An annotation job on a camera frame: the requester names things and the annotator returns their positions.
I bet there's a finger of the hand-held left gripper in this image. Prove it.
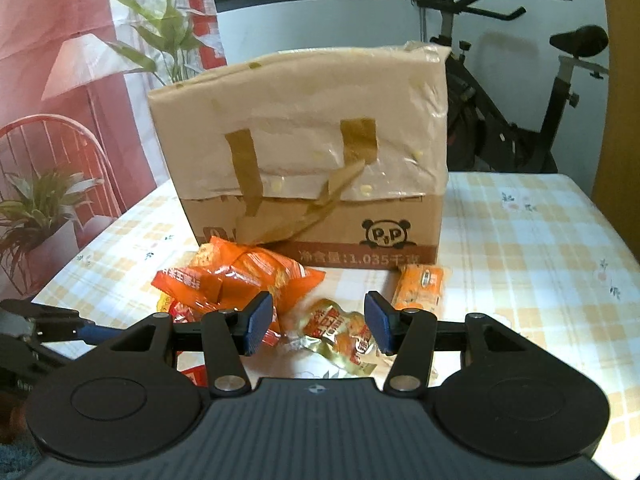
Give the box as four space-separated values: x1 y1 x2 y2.
0 299 83 323
31 317 125 347

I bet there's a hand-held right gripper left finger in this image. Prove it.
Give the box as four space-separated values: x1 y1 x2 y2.
100 291 275 397

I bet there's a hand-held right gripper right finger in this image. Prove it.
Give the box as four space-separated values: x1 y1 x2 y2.
364 291 538 397

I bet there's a gold orange snack packet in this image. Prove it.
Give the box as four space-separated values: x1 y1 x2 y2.
282 299 377 377

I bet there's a large orange snack packet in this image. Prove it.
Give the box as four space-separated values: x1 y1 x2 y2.
192 236 327 333

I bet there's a small orange snack packet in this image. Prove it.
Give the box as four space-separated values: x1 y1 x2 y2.
391 264 452 311

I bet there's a red yellow snack packet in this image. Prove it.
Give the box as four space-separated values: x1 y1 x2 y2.
157 296 211 388

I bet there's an orange red lettered snack packet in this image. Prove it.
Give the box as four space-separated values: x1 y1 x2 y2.
151 269 224 311

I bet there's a cardboard box with plastic liner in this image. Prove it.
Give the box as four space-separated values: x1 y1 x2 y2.
148 42 449 267

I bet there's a checked tablecloth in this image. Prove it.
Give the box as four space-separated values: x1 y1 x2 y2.
31 172 640 461

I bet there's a black exercise bike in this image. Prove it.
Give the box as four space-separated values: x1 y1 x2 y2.
372 0 611 173

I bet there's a pink printed backdrop cloth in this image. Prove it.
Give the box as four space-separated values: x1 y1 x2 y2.
0 0 228 301

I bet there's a yellow wooden door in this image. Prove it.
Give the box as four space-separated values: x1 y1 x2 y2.
592 0 640 267

